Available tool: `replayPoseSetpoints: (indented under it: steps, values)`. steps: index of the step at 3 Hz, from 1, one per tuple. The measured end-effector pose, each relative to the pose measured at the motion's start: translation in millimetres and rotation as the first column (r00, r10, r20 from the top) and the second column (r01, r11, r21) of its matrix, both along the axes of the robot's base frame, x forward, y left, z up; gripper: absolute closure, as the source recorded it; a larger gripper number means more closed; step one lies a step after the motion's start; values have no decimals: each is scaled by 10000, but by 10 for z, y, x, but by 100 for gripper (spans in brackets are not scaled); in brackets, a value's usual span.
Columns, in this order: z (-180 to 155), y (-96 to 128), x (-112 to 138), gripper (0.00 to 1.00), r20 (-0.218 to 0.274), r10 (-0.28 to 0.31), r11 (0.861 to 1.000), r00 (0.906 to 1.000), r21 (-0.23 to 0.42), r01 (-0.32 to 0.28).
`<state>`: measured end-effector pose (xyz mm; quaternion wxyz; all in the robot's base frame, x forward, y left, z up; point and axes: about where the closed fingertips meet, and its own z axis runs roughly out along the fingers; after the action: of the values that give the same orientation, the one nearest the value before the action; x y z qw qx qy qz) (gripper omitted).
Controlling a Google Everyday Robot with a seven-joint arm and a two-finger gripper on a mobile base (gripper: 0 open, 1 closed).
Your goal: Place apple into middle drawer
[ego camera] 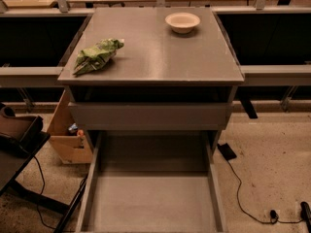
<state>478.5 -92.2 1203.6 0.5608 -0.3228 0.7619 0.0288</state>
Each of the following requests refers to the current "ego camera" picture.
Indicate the grey drawer cabinet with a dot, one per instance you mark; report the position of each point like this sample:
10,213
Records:
159,80

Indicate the open grey middle drawer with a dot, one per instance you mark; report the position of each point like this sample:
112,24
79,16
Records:
144,182

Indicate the green chip bag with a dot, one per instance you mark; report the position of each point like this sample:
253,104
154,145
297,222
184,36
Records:
96,57

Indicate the cardboard box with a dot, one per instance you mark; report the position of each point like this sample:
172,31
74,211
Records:
71,146

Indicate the white paper bowl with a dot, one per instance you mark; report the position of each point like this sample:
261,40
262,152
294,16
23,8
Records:
182,23

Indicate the brown bag on table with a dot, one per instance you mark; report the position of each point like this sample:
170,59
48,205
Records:
17,132

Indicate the black side table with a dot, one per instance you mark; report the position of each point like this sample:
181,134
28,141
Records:
14,158

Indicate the black plug at right edge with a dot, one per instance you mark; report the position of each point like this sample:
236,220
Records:
306,214

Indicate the black power adapter with cable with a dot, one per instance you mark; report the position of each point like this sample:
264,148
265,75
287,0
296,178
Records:
228,154

